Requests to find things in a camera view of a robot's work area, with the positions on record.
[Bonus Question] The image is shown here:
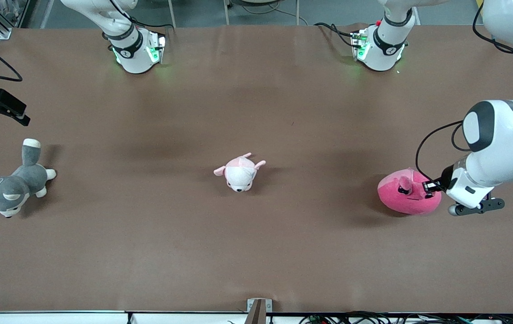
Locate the hot pink plush toy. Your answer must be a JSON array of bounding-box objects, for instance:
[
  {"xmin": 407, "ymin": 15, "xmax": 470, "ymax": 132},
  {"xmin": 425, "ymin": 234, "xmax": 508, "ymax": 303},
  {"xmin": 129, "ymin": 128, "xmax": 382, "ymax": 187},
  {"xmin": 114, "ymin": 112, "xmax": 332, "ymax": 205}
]
[{"xmin": 377, "ymin": 168, "xmax": 442, "ymax": 215}]

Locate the grey white husky plush toy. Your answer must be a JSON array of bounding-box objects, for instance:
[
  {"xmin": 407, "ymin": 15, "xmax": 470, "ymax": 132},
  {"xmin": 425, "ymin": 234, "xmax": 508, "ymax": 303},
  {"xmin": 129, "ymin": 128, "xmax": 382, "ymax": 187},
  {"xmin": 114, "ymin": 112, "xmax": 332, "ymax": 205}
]
[{"xmin": 0, "ymin": 139, "xmax": 57, "ymax": 219}]

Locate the pale pink white plush toy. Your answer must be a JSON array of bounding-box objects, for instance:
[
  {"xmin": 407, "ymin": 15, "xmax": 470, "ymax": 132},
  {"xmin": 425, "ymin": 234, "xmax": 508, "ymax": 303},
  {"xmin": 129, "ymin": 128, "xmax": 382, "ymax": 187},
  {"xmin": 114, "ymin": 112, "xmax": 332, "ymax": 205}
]
[{"xmin": 214, "ymin": 153, "xmax": 266, "ymax": 193}]

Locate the brown paper table cover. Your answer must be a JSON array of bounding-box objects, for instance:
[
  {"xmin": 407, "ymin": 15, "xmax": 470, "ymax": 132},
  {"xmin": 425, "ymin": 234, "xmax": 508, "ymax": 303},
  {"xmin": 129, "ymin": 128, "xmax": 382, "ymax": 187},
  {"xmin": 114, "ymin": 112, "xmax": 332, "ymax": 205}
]
[{"xmin": 0, "ymin": 23, "xmax": 513, "ymax": 314}]

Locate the white table edge strip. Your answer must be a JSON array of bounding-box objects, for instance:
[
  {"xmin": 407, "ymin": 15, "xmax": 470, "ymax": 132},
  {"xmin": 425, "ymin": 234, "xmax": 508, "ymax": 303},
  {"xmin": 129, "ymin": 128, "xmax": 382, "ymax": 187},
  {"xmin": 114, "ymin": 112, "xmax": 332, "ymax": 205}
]
[{"xmin": 0, "ymin": 310, "xmax": 513, "ymax": 324}]

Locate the tangled black cable bundle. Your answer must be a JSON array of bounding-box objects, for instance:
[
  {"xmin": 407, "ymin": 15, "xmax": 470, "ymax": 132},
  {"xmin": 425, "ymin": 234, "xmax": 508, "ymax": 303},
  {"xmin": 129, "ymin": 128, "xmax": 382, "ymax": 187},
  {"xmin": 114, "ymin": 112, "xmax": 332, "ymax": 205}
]
[{"xmin": 299, "ymin": 310, "xmax": 513, "ymax": 324}]

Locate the right arm base black cable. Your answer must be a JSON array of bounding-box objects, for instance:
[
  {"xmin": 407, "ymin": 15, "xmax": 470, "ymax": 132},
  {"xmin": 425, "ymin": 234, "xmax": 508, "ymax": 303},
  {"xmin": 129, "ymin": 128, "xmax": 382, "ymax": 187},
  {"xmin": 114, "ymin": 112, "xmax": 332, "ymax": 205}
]
[{"xmin": 128, "ymin": 17, "xmax": 175, "ymax": 31}]

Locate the arm base black cable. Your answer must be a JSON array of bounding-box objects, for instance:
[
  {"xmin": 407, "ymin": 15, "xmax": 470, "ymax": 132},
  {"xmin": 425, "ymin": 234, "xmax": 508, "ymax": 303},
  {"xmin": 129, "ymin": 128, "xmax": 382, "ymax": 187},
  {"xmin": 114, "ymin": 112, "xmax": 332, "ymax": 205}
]
[
  {"xmin": 314, "ymin": 22, "xmax": 357, "ymax": 48},
  {"xmin": 128, "ymin": 17, "xmax": 175, "ymax": 31}
]

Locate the left arm base black cable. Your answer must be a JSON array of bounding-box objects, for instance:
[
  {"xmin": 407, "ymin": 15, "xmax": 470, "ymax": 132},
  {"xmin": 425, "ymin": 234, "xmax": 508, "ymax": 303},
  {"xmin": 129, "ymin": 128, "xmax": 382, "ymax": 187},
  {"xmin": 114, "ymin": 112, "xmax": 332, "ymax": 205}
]
[{"xmin": 314, "ymin": 22, "xmax": 357, "ymax": 48}]

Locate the grey metal camera bracket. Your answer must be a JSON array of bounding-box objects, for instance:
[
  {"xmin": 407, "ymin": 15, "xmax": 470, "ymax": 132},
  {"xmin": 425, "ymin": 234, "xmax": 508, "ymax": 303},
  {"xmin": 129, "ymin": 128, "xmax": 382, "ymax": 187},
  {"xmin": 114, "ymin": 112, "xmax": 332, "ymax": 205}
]
[{"xmin": 247, "ymin": 298, "xmax": 273, "ymax": 324}]

